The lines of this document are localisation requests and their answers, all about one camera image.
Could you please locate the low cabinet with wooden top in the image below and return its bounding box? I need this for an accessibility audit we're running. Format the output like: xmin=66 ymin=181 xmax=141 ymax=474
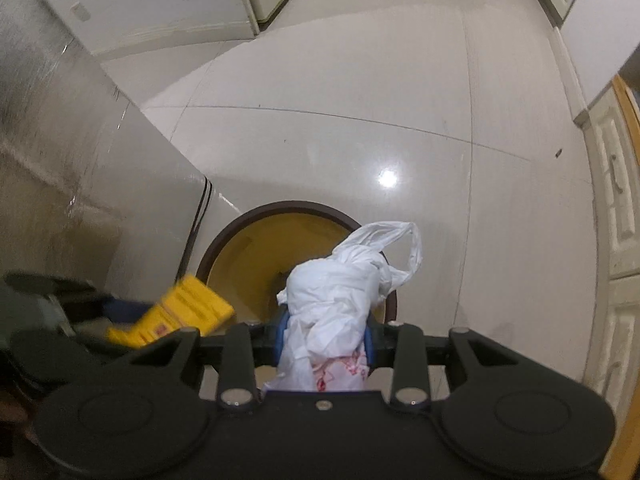
xmin=575 ymin=75 xmax=640 ymax=480

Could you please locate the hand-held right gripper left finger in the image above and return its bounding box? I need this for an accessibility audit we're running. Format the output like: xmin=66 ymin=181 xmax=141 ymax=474
xmin=125 ymin=310 xmax=291 ymax=407

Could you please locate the silver foil covered counter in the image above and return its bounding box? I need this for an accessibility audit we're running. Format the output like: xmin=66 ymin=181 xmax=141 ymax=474
xmin=0 ymin=0 xmax=213 ymax=341

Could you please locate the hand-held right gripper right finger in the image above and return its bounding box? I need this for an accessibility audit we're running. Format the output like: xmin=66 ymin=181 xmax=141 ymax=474
xmin=362 ymin=322 xmax=533 ymax=408

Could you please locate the brown round bin yellow inside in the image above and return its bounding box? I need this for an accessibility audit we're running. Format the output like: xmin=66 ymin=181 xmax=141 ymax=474
xmin=196 ymin=201 xmax=399 ymax=341

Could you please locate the white plastic bag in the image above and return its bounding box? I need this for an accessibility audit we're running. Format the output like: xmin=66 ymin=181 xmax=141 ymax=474
xmin=262 ymin=221 xmax=423 ymax=392

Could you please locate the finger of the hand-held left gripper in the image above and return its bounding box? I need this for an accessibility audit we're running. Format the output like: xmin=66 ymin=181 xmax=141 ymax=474
xmin=10 ymin=327 xmax=146 ymax=373
xmin=4 ymin=270 xmax=157 ymax=325

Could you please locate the black cable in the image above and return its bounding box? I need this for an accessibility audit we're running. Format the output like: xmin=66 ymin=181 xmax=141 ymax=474
xmin=175 ymin=177 xmax=213 ymax=286

